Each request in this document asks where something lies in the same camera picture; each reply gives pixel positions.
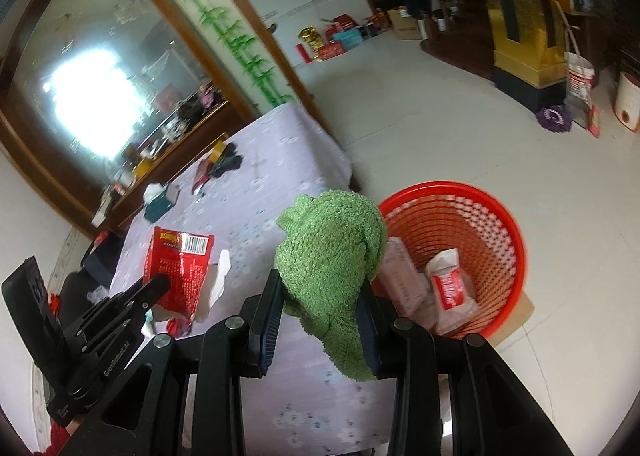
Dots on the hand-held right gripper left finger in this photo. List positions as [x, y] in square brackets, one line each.
[267, 331]

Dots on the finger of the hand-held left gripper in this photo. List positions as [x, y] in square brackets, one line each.
[135, 296]

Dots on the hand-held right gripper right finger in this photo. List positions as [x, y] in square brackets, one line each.
[370, 336]

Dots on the red printed packet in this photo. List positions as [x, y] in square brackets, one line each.
[180, 271]

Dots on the green knit cloth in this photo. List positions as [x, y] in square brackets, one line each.
[330, 256]

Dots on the red plastic basket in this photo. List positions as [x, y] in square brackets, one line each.
[495, 246]

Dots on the person's left forearm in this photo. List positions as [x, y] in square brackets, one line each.
[55, 438]

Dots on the clear plastic bag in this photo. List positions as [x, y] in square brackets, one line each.
[97, 296]

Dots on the black bag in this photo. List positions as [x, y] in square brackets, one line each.
[100, 261]

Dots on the small red wrapper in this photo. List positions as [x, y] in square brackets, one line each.
[179, 327]

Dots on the white medicine box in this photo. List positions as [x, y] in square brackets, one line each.
[400, 276]

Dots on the white paper tissue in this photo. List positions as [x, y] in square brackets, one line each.
[222, 271]

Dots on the teal tissue box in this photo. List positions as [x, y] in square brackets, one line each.
[162, 208]

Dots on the clear packet red label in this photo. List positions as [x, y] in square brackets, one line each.
[450, 286]

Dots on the dark red pouch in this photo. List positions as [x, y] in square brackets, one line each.
[204, 173]

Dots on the table with floral cloth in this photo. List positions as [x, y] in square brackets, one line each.
[260, 186]

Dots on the flat cardboard sheet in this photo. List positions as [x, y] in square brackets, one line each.
[520, 308]

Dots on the black oblong item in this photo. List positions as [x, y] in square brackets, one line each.
[227, 165]

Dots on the wooden sideboard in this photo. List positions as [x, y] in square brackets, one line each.
[190, 135]

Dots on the yellow tape roll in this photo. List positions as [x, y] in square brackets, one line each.
[217, 145]

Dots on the wood framed mirror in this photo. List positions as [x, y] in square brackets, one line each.
[100, 60]

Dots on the purple mop head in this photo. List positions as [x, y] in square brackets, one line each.
[554, 116]

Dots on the red gift box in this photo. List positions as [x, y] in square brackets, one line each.
[331, 51]

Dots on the gold foil bag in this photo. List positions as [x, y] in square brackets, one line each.
[311, 43]

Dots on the light blue gift box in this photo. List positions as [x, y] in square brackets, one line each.
[347, 39]

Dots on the red hand broom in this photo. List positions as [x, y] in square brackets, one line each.
[593, 121]

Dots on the brown cardboard box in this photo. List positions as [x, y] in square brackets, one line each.
[404, 24]

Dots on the wooden staircase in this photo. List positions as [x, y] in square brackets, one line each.
[460, 35]

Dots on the white bucket red label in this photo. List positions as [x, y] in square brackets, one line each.
[579, 80]

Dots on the white cylindrical heater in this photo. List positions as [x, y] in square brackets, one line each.
[627, 103]

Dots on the wooden broom stick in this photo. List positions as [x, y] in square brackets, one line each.
[570, 40]

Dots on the golden pillar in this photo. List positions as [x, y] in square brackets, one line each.
[525, 10]

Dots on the green bamboo wall decal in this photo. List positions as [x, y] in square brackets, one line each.
[235, 43]

